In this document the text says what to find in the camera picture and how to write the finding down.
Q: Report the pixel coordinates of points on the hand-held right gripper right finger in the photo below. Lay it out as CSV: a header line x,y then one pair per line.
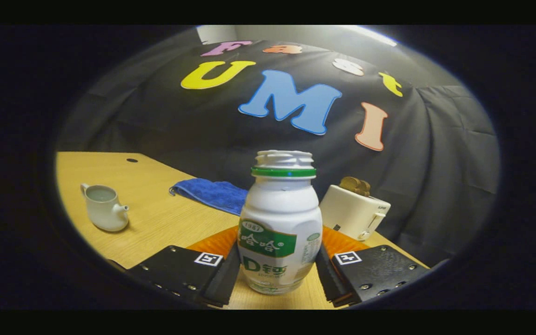
x,y
375,272

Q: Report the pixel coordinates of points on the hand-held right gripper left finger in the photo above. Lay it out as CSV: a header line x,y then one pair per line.
x,y
179,272

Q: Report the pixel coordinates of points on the white toaster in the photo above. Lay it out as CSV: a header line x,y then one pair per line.
x,y
351,211

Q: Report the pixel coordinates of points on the white green label water bottle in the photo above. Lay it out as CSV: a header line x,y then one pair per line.
x,y
279,209

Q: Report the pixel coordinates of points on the blue towel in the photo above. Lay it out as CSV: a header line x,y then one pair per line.
x,y
212,193

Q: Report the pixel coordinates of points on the white ceramic teacup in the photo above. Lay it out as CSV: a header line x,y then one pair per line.
x,y
105,214

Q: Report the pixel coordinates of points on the brown bread slice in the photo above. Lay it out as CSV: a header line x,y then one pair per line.
x,y
355,185

